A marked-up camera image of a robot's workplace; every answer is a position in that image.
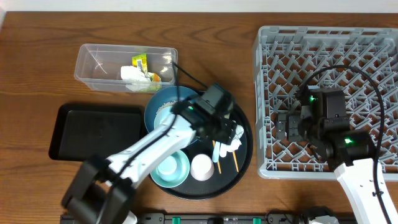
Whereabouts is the white napkin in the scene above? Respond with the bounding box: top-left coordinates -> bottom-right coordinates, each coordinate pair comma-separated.
120,65 -> 154,92
227,125 -> 244,152

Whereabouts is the pink cup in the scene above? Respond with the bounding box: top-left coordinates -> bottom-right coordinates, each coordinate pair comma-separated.
190,154 -> 214,181

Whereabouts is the teal green bowl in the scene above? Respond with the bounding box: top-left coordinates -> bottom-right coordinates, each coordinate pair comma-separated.
150,151 -> 190,188

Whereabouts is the yellow snack wrapper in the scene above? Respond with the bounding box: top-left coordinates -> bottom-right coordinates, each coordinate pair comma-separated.
132,54 -> 162,82

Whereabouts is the light blue small bowl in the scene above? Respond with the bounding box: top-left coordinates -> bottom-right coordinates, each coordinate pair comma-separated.
154,112 -> 172,129

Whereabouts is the light blue cup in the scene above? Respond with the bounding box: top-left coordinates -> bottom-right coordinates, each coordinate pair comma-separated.
156,156 -> 178,182

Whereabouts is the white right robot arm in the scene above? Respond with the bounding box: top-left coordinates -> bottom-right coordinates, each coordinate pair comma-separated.
276,87 -> 397,223

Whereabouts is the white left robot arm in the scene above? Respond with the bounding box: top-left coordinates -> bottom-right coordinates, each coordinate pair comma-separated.
61,99 -> 236,223

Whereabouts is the grey dishwasher rack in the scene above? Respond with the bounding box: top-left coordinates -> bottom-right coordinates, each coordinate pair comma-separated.
252,26 -> 397,181

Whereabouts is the clear plastic waste bin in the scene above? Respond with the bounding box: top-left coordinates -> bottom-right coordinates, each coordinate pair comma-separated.
74,44 -> 178,93

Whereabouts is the right wooden chopstick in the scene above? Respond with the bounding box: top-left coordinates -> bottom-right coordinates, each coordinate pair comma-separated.
232,151 -> 239,172

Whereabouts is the round black serving tray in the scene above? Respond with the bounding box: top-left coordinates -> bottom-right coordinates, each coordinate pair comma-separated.
159,104 -> 253,200

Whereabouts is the dark blue plate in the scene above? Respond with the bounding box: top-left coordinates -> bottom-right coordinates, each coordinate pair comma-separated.
144,86 -> 198,133

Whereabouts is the black rectangular tray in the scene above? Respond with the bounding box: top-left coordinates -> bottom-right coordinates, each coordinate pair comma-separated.
49,102 -> 145,161

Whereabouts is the black rail with green clips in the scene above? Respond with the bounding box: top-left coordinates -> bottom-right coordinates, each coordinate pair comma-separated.
60,212 -> 340,224

